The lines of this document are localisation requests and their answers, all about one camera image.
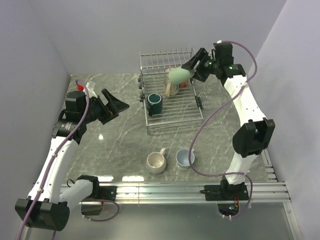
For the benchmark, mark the light green cup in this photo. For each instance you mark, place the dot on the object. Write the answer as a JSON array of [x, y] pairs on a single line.
[[179, 75]]

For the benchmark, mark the dark green mug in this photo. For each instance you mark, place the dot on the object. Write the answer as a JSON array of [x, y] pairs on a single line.
[[154, 104]]

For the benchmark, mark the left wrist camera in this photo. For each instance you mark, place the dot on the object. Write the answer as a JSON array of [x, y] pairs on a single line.
[[88, 88]]

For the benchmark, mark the light blue mug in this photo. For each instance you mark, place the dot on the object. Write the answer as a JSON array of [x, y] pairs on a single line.
[[182, 159]]

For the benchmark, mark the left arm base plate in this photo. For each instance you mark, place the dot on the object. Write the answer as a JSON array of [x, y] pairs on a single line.
[[102, 206]]

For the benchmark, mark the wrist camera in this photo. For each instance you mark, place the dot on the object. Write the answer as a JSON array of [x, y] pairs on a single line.
[[219, 45], [88, 88]]

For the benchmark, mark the pink mug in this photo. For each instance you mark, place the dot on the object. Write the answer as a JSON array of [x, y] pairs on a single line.
[[184, 84]]

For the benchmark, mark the cream tall mug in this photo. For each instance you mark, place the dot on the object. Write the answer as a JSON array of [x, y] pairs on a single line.
[[169, 88]]

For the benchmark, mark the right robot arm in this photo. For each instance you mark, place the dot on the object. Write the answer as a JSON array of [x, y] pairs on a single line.
[[255, 130]]

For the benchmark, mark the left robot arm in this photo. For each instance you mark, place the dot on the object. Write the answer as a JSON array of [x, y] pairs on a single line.
[[46, 207]]

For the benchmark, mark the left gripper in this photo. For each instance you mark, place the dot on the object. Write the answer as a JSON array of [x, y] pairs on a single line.
[[111, 110]]

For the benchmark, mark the metal dish rack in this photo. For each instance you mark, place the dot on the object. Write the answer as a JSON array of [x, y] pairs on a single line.
[[181, 107]]

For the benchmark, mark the beige speckled mug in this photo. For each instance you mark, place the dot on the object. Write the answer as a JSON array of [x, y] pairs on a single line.
[[156, 162]]

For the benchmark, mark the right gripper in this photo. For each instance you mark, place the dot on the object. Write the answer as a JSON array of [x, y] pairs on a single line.
[[200, 56]]

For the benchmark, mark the aluminium rail frame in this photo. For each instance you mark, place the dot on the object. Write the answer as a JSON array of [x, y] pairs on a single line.
[[141, 192]]

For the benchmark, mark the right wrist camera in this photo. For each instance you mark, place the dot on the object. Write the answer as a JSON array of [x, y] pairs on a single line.
[[219, 45]]

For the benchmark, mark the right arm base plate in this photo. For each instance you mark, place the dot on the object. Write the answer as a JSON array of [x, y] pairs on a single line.
[[226, 192]]

